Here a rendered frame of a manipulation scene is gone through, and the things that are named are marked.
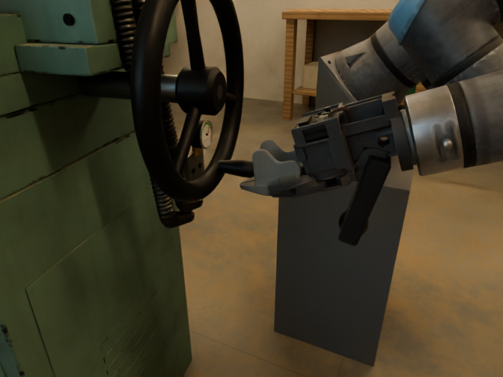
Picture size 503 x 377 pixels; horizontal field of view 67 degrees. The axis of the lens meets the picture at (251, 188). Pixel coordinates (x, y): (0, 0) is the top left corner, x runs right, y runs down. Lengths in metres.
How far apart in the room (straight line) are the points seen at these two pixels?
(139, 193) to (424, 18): 0.53
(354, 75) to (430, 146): 0.50
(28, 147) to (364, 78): 0.66
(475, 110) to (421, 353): 0.96
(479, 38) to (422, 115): 0.16
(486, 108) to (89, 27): 0.40
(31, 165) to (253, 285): 1.01
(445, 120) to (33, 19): 0.45
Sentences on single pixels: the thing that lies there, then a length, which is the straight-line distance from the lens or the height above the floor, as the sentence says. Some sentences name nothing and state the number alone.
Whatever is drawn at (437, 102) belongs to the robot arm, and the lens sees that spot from 0.42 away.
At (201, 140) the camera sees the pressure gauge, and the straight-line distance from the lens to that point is 0.79.
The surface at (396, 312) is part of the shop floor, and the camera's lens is 1.39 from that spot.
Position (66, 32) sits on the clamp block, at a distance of 0.49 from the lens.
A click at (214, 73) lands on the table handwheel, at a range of 0.48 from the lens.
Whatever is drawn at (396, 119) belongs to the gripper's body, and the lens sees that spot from 0.43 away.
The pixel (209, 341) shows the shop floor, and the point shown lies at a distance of 1.23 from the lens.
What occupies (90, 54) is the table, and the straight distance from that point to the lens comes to 0.45.
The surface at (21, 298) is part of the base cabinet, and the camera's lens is 0.57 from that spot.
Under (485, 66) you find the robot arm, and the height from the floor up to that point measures 0.84.
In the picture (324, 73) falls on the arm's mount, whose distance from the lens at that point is 0.89.
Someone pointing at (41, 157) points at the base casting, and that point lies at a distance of 0.54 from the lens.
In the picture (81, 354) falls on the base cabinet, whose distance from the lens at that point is 0.70.
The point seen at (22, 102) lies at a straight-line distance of 0.52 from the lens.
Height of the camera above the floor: 0.91
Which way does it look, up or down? 26 degrees down
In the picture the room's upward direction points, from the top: straight up
